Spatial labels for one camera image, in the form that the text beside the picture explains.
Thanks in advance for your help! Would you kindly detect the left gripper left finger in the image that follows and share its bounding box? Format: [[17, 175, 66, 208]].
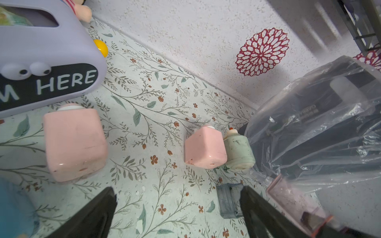
[[48, 187, 117, 238]]

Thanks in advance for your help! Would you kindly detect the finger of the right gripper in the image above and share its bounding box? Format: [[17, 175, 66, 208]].
[[301, 212, 375, 238]]

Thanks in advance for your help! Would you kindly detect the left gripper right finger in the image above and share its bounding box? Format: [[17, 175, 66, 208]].
[[240, 186, 309, 238]]

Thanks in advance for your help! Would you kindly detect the grey sharpener shavings tray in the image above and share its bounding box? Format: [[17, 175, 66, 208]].
[[216, 183, 244, 219]]

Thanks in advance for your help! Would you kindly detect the green pencil sharpener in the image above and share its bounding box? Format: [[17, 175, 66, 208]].
[[224, 128, 256, 171]]

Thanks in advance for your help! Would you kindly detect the pink pencil sharpener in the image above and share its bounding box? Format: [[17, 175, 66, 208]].
[[43, 104, 108, 182], [184, 125, 227, 169]]

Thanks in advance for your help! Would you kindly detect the clear plastic bin liner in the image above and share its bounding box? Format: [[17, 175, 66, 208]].
[[243, 55, 381, 194]]

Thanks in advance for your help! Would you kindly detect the grey trash bin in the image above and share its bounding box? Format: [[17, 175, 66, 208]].
[[238, 65, 381, 179]]

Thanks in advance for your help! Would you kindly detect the blue pencil sharpener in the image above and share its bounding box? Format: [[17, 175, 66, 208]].
[[1, 178, 40, 238]]

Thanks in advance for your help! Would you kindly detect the purple tissue box toy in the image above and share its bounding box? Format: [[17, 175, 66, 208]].
[[1, 1, 107, 118]]

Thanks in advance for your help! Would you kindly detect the plush doll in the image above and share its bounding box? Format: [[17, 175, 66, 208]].
[[61, 0, 92, 23]]

